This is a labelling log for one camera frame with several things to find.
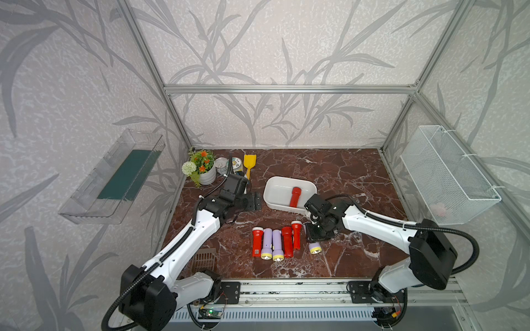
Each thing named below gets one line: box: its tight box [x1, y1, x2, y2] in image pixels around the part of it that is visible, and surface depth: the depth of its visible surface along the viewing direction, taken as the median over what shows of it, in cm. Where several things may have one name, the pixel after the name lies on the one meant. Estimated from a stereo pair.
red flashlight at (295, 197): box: [289, 186, 302, 208], surface depth 100 cm
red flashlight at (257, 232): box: [251, 226, 264, 258], surface depth 86 cm
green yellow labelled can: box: [231, 156, 244, 174], surface depth 107 cm
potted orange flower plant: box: [181, 146, 217, 189], surface depth 96 cm
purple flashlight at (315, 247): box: [308, 242, 323, 255], surface depth 78 cm
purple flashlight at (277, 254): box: [271, 228, 285, 262], surface depth 84 cm
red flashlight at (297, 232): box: [290, 219, 303, 251], surface depth 88 cm
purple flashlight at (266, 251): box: [260, 228, 273, 260], surface depth 84 cm
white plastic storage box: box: [262, 175, 318, 219], surface depth 101 cm
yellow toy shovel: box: [243, 154, 257, 180], surface depth 117 cm
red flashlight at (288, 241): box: [281, 226, 294, 258], surface depth 85 cm
